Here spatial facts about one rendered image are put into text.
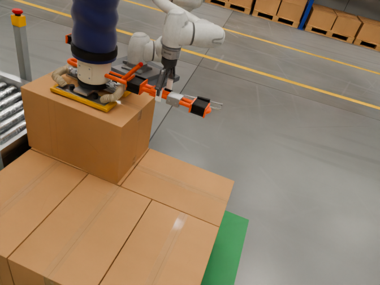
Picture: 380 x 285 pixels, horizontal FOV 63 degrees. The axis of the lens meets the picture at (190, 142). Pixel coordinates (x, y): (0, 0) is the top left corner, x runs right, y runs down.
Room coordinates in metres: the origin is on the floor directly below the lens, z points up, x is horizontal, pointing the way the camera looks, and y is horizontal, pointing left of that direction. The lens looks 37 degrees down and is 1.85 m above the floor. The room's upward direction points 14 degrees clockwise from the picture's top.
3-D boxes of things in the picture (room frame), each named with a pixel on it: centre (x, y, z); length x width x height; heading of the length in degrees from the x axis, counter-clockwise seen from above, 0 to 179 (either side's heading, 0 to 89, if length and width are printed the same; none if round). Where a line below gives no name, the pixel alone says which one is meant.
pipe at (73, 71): (1.45, 0.59, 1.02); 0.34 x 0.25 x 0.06; 79
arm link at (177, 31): (1.40, 0.18, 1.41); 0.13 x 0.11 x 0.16; 112
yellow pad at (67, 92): (1.36, 0.60, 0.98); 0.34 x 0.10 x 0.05; 79
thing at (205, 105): (1.33, 0.00, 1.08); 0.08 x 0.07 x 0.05; 79
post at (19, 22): (2.11, 1.42, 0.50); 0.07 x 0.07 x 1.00; 80
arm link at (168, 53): (1.39, 0.19, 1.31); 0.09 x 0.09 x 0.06
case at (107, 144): (1.46, 0.59, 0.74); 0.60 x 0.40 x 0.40; 78
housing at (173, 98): (1.37, 0.13, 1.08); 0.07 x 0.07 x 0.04; 79
